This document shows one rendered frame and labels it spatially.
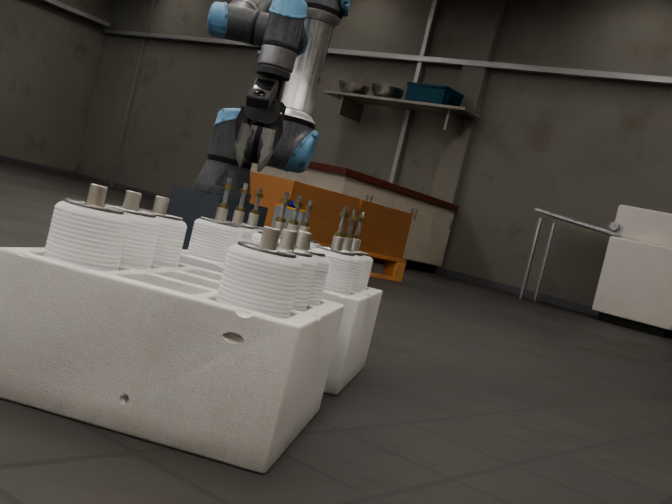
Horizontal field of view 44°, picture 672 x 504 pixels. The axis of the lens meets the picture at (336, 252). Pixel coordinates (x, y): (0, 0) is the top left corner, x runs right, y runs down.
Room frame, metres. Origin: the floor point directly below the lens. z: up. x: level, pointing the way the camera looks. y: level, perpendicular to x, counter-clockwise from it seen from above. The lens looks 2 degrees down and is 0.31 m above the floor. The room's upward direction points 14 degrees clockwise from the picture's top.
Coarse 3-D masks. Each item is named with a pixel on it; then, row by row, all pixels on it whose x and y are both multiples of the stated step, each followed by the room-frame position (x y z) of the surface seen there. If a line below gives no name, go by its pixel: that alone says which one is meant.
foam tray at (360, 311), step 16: (192, 256) 1.55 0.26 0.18; (368, 288) 1.85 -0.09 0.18; (352, 304) 1.49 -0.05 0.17; (368, 304) 1.64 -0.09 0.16; (352, 320) 1.49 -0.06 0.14; (368, 320) 1.72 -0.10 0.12; (352, 336) 1.51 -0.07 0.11; (368, 336) 1.80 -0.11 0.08; (336, 352) 1.49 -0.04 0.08; (352, 352) 1.57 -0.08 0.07; (336, 368) 1.49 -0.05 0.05; (352, 368) 1.64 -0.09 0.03; (336, 384) 1.49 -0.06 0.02
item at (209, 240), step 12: (204, 228) 1.57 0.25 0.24; (216, 228) 1.57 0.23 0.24; (228, 228) 1.58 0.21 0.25; (192, 240) 1.59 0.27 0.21; (204, 240) 1.57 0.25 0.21; (216, 240) 1.57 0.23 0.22; (228, 240) 1.58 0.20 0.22; (192, 252) 1.58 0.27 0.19; (204, 252) 1.57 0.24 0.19; (216, 252) 1.57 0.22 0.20
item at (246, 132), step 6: (246, 126) 1.71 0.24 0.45; (240, 132) 1.71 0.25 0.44; (246, 132) 1.71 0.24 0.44; (252, 132) 1.71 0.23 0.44; (240, 138) 1.71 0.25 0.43; (246, 138) 1.71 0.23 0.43; (240, 144) 1.71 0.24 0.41; (246, 144) 1.72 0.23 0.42; (240, 150) 1.71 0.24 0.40; (240, 156) 1.71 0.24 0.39; (240, 162) 1.71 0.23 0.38
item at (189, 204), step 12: (180, 192) 2.11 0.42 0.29; (192, 192) 2.09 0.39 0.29; (204, 192) 2.13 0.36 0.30; (168, 204) 2.13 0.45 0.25; (180, 204) 2.11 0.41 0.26; (192, 204) 2.08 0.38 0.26; (204, 204) 2.06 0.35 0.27; (216, 204) 2.03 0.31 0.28; (228, 204) 2.05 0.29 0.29; (252, 204) 2.12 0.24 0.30; (180, 216) 2.10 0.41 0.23; (192, 216) 2.08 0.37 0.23; (204, 216) 2.05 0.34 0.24; (228, 216) 2.06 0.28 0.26; (264, 216) 2.17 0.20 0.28; (192, 228) 2.07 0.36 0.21
